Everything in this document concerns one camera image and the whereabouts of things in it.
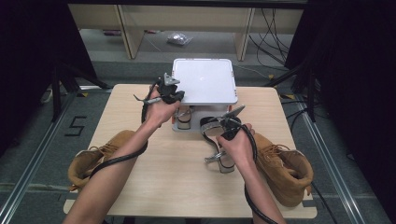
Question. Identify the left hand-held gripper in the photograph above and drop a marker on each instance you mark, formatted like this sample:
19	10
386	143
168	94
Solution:
168	91

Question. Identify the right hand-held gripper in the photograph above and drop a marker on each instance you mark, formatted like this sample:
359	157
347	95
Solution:
230	127

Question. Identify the metal cup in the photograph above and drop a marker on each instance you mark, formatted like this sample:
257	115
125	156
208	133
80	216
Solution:
184	119

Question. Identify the person's left hand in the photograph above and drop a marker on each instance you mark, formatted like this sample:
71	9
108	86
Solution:
160	113

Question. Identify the person's right hand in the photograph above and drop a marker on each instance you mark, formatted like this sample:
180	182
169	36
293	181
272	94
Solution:
241	149

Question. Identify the clear plastic bag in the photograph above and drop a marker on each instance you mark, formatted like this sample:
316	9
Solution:
179	39

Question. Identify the tan lace-up boot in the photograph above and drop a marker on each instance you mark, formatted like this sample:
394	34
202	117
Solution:
90	158
286	177

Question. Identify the black metal stand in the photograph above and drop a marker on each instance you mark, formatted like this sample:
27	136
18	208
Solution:
56	93
311	93

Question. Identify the black curtain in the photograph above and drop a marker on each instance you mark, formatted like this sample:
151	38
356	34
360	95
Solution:
34	62
351	77

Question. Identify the beige wooden desk frame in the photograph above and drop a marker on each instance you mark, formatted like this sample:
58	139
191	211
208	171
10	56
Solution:
186	17

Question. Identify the aluminium floor rail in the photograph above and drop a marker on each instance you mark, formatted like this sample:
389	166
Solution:
336	174
28	180

